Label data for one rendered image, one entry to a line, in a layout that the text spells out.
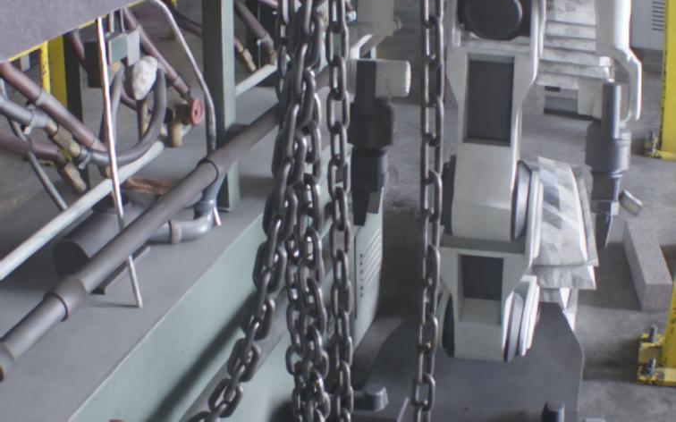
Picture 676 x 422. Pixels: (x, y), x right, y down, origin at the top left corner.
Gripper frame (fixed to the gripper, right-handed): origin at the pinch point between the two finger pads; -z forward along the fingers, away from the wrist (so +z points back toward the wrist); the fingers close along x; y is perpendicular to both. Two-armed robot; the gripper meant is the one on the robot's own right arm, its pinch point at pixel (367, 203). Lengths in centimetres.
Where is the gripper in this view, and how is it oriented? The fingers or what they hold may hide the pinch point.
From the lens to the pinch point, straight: 173.2
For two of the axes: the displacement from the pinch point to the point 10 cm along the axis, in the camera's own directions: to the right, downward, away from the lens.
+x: -2.5, 1.9, -9.5
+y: 9.7, 0.9, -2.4
